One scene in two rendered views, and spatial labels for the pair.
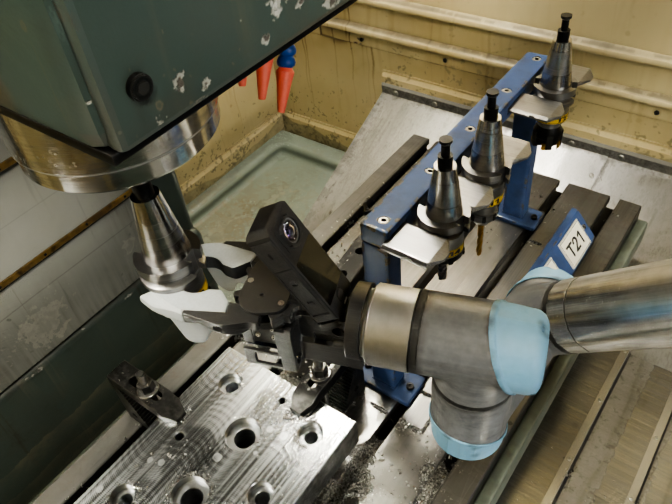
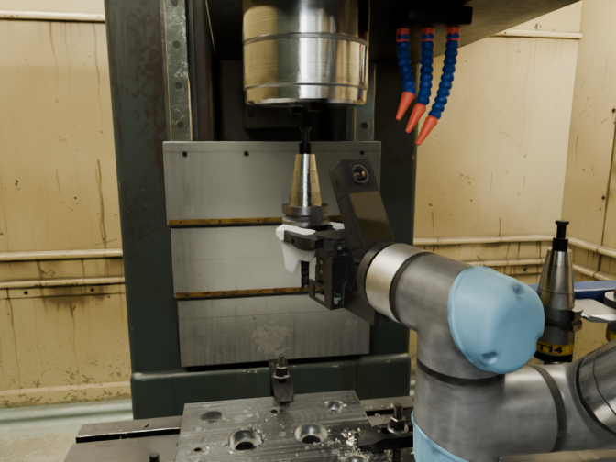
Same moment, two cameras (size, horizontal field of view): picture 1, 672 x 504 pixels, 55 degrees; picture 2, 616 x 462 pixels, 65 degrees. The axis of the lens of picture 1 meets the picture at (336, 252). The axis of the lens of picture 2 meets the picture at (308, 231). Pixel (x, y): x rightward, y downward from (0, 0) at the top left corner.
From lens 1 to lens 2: 0.41 m
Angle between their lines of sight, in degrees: 48
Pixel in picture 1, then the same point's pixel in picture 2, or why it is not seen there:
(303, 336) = (347, 282)
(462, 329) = (441, 269)
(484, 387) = (440, 335)
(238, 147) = not seen: hidden behind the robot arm
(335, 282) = (380, 235)
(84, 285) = (308, 331)
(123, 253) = (344, 327)
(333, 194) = not seen: hidden behind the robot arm
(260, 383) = (352, 417)
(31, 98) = not seen: outside the picture
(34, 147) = (246, 68)
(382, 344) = (379, 271)
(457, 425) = (421, 401)
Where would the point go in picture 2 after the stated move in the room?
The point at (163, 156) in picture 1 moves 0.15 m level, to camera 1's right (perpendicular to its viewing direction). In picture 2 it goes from (299, 85) to (420, 75)
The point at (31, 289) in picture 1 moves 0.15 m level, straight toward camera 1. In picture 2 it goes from (276, 308) to (264, 333)
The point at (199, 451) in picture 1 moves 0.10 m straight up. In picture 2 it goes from (275, 424) to (274, 364)
